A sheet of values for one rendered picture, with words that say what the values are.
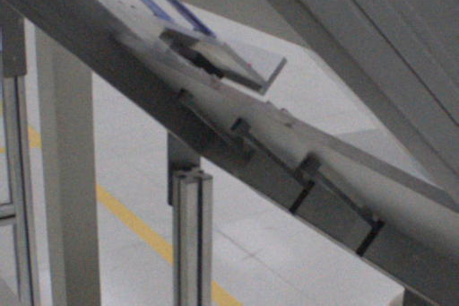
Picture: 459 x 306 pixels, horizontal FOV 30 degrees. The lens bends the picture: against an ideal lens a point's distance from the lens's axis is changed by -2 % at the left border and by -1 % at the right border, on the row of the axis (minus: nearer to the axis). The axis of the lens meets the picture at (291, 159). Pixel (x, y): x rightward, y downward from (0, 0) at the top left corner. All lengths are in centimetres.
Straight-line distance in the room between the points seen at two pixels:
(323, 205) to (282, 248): 143
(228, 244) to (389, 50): 210
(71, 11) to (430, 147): 71
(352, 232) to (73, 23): 36
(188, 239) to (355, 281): 110
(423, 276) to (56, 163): 64
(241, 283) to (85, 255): 86
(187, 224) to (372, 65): 89
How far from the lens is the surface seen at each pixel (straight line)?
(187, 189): 107
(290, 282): 214
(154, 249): 228
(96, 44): 94
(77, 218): 128
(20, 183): 178
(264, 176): 94
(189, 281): 113
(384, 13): 21
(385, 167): 59
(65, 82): 121
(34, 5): 90
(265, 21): 42
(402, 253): 79
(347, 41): 21
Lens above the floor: 106
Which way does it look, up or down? 22 degrees down
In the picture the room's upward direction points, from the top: 3 degrees clockwise
